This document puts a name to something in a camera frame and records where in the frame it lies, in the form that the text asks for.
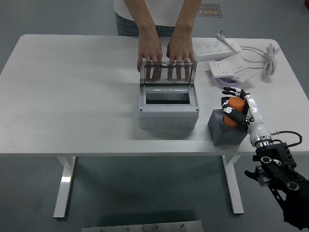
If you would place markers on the person's right hand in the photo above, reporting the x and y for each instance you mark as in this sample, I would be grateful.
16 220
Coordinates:
149 48

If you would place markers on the white table leg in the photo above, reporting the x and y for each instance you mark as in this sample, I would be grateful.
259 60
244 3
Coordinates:
234 188
65 183

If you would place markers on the orange cylindrical battery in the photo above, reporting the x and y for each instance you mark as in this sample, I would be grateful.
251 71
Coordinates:
235 104

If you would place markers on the grey metal plate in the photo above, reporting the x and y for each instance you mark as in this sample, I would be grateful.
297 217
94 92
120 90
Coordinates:
142 227

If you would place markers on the brown floor sign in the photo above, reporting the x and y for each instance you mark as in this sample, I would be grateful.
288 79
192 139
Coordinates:
212 12

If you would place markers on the robot right hand white black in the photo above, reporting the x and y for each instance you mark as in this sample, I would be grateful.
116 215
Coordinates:
253 108

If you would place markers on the person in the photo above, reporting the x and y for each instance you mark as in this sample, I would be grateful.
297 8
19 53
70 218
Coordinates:
164 12

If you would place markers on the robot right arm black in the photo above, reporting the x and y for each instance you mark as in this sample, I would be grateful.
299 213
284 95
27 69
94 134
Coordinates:
277 166

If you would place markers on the transparent hinged box lid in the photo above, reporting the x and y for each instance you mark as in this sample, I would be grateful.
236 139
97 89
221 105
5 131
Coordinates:
163 73

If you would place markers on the person's right forearm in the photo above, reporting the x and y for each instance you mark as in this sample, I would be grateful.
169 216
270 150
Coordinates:
141 17

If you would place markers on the purple round dish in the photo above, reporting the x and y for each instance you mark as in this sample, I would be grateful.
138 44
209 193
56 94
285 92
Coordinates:
227 82

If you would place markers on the grey plastic enclosure box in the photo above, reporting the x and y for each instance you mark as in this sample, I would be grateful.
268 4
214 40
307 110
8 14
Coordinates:
166 116

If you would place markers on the person's left forearm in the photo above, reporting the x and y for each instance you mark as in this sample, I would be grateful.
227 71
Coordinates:
186 19

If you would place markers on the grey block battery holder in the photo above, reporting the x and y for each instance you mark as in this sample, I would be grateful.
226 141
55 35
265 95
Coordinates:
224 135

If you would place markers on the white power strip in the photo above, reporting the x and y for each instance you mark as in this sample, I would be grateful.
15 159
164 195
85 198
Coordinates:
207 50

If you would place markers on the white switch panel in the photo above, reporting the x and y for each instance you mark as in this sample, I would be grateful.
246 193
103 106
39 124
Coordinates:
237 63
246 73

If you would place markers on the white wall socket panel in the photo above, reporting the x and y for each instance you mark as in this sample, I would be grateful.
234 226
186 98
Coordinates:
220 68

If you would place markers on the person's left hand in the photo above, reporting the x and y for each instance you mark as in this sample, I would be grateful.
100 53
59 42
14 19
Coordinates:
179 49

